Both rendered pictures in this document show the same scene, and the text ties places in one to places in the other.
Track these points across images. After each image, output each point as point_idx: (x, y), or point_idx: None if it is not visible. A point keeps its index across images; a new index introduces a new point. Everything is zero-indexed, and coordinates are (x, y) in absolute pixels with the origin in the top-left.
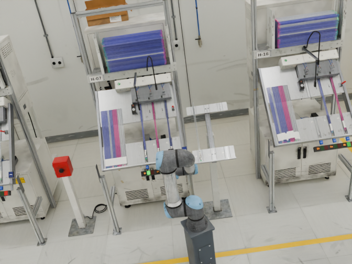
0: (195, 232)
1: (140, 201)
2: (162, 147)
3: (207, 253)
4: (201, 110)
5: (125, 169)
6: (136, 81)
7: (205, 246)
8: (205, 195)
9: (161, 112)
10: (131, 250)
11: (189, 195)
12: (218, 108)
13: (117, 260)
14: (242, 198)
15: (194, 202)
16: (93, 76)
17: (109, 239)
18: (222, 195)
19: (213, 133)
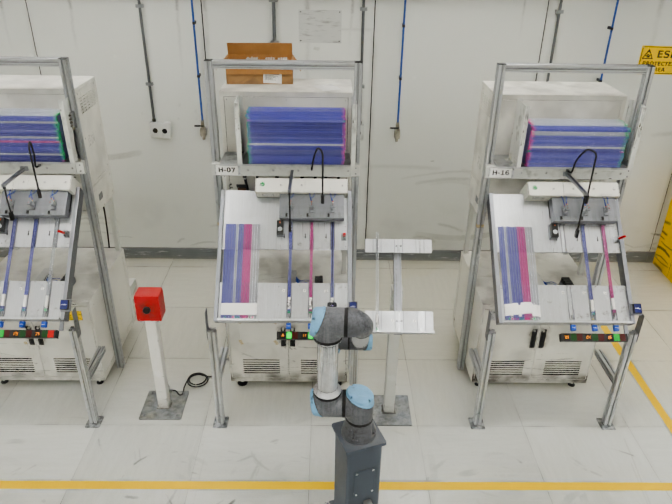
0: (353, 445)
1: (264, 378)
2: (317, 298)
3: (367, 481)
4: (390, 248)
5: (250, 324)
6: (292, 184)
7: (365, 470)
8: (371, 384)
9: (324, 241)
10: (240, 457)
11: (354, 384)
12: (417, 248)
13: (215, 470)
14: (430, 398)
15: (360, 397)
16: (223, 165)
17: (206, 434)
18: (399, 388)
19: (402, 287)
